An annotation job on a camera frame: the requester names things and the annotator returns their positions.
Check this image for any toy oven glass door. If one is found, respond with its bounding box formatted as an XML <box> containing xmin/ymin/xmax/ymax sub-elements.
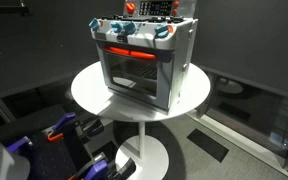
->
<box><xmin>97</xmin><ymin>43</ymin><xmax>177</xmax><ymax>113</ymax></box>

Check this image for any white grey toy stove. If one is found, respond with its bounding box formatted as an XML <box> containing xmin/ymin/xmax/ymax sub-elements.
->
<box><xmin>89</xmin><ymin>0</ymin><xmax>199</xmax><ymax>116</ymax></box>

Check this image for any blue stove knob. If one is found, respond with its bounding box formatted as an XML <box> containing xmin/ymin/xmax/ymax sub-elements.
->
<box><xmin>110</xmin><ymin>21</ymin><xmax>124</xmax><ymax>34</ymax></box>
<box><xmin>122</xmin><ymin>21</ymin><xmax>137</xmax><ymax>36</ymax></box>
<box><xmin>154</xmin><ymin>24</ymin><xmax>170</xmax><ymax>39</ymax></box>
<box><xmin>88</xmin><ymin>17</ymin><xmax>102</xmax><ymax>32</ymax></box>

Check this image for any black stove burner grate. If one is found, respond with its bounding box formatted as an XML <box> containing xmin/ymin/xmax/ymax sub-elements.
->
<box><xmin>100</xmin><ymin>14</ymin><xmax>186</xmax><ymax>24</ymax></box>

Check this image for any black keypad display panel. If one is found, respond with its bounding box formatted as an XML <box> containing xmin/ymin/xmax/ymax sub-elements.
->
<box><xmin>138</xmin><ymin>0</ymin><xmax>174</xmax><ymax>17</ymax></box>

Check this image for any orange panel knob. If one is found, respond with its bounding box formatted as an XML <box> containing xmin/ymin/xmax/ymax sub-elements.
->
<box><xmin>125</xmin><ymin>2</ymin><xmax>136</xmax><ymax>15</ymax></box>

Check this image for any black floor hatch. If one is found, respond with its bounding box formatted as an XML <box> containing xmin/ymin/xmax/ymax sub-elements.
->
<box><xmin>186</xmin><ymin>128</ymin><xmax>230</xmax><ymax>163</ymax></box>

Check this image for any purple clamp with orange trigger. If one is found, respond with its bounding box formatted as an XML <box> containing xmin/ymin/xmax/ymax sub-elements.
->
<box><xmin>47</xmin><ymin>112</ymin><xmax>105</xmax><ymax>143</ymax></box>

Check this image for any purple black bar clamp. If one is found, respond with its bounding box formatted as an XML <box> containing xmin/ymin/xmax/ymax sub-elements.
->
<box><xmin>68</xmin><ymin>152</ymin><xmax>137</xmax><ymax>180</ymax></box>

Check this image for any black robot mounting board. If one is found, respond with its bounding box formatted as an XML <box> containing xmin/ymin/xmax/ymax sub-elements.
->
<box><xmin>0</xmin><ymin>103</ymin><xmax>95</xmax><ymax>180</ymax></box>

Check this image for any dark glass partition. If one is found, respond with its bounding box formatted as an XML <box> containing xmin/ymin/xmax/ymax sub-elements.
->
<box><xmin>197</xmin><ymin>66</ymin><xmax>288</xmax><ymax>171</ymax></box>

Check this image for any orange oven door handle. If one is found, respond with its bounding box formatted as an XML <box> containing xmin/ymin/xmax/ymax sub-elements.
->
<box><xmin>103</xmin><ymin>45</ymin><xmax>158</xmax><ymax>62</ymax></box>

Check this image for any round white pedestal table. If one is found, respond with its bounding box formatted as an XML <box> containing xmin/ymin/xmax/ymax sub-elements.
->
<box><xmin>70</xmin><ymin>60</ymin><xmax>212</xmax><ymax>180</ymax></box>

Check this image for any purple clamp handle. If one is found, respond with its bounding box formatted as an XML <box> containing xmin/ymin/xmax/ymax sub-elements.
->
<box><xmin>6</xmin><ymin>135</ymin><xmax>33</xmax><ymax>154</ymax></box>

